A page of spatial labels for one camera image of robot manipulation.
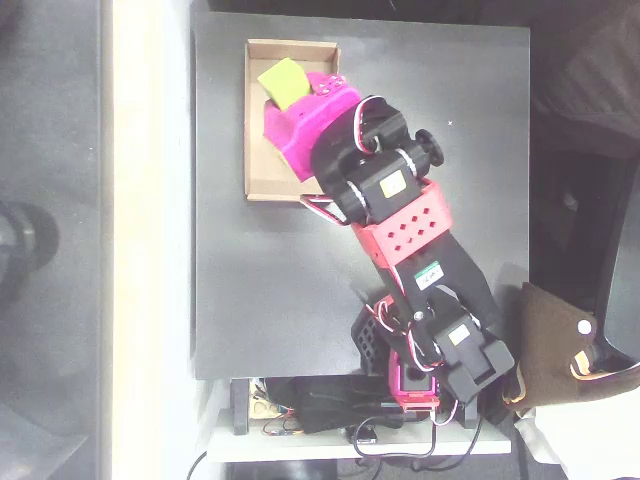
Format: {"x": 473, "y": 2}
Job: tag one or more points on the cardboard box tray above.
{"x": 260, "y": 170}

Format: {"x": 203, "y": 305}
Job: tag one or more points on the small black connector box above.
{"x": 365, "y": 436}

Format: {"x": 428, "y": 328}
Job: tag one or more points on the white shelf board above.
{"x": 280, "y": 447}

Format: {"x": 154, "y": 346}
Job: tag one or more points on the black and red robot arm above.
{"x": 410, "y": 230}

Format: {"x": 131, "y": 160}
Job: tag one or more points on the magenta gripper, yellow face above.
{"x": 305, "y": 125}

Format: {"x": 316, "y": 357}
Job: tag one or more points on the white sheet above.
{"x": 585, "y": 445}

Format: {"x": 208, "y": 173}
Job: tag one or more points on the green cube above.
{"x": 285, "y": 82}

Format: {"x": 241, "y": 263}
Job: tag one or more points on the black perforated arm base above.
{"x": 365, "y": 340}

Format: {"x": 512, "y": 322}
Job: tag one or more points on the black power adapter bundle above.
{"x": 325, "y": 400}

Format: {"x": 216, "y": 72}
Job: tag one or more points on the brown felt bag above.
{"x": 550, "y": 345}

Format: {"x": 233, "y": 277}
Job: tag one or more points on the light wooden piece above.
{"x": 262, "y": 406}

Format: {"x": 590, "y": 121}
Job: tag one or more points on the grey curved chair part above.
{"x": 625, "y": 280}

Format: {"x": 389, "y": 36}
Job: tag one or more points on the small circuit board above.
{"x": 280, "y": 431}

